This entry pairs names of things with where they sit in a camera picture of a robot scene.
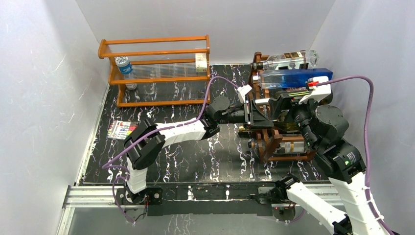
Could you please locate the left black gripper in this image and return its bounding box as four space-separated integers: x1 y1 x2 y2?
217 101 274 131

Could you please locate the blue clear glass bottle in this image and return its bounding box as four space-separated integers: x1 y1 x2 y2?
258 68 333 89

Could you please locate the green wine bottle silver cap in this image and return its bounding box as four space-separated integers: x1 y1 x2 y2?
254 98 276 106

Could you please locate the green wine bottle black neck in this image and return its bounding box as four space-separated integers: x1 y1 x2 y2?
273 121 300 134

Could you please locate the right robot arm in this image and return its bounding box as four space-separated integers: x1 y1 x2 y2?
263 93 393 235

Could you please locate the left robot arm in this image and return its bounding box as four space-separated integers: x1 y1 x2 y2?
124 96 273 204

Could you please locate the gold foil wine bottle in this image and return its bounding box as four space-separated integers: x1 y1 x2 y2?
238 126 256 138

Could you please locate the brown wooden wine rack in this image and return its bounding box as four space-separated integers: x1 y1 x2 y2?
247 69 315 163

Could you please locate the clear square liquor bottle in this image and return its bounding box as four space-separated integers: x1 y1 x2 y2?
251 50 319 71

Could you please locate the clear bottle gold label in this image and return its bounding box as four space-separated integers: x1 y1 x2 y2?
248 141 308 154

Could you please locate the orange wooden shelf rack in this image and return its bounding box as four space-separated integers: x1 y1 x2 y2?
98 34 210 108

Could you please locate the small white box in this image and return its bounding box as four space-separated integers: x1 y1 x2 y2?
195 53 208 73

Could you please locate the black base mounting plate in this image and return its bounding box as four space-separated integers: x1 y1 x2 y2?
115 182 296 220

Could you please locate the pack of coloured markers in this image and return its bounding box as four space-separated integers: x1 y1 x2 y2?
107 120 138 140

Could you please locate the blue lidded jar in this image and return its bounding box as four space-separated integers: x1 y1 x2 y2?
115 56 133 75

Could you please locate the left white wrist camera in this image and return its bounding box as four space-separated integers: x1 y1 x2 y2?
237 85 252 104

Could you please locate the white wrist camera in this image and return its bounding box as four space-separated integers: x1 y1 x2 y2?
299 76 331 104
237 85 252 104

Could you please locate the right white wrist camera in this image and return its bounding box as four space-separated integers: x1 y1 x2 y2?
299 76 331 104

